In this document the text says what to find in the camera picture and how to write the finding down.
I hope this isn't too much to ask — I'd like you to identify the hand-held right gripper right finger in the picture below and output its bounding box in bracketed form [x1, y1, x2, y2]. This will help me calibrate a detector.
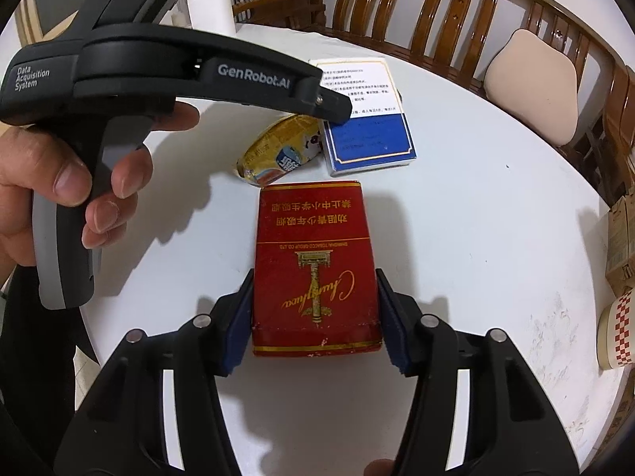
[374, 268, 581, 476]

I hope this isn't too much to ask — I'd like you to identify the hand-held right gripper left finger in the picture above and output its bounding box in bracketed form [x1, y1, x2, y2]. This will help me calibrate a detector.
[54, 268, 257, 476]

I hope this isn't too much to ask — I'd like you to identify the red cigarette pack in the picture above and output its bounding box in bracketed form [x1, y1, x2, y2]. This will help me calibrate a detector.
[251, 180, 386, 358]

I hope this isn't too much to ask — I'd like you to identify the yellow snack wrapper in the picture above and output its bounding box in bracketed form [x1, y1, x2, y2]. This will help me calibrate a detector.
[235, 113, 326, 187]

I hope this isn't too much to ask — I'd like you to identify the white and blue cigarette box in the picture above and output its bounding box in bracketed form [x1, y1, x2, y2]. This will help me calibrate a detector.
[308, 57, 418, 177]

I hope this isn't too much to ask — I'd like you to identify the person's left hand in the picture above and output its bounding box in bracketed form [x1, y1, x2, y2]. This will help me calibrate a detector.
[0, 102, 200, 283]

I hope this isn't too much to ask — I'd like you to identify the person's right hand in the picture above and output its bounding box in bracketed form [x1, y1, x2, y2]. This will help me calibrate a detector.
[364, 458, 398, 476]

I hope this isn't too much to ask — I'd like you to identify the white paper towel roll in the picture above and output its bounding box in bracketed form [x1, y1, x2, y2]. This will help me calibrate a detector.
[186, 0, 237, 36]

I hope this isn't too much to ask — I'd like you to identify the cartoon print tumbler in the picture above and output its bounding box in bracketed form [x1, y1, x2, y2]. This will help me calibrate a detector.
[595, 292, 635, 370]

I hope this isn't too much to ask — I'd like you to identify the small cardboard box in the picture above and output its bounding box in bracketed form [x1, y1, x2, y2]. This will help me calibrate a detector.
[605, 196, 635, 299]

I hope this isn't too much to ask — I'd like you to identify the beige cushion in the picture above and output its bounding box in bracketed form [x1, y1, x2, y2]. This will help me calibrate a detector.
[483, 29, 579, 148]

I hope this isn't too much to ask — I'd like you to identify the wooden armchair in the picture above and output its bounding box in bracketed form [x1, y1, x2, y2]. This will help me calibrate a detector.
[598, 62, 635, 206]

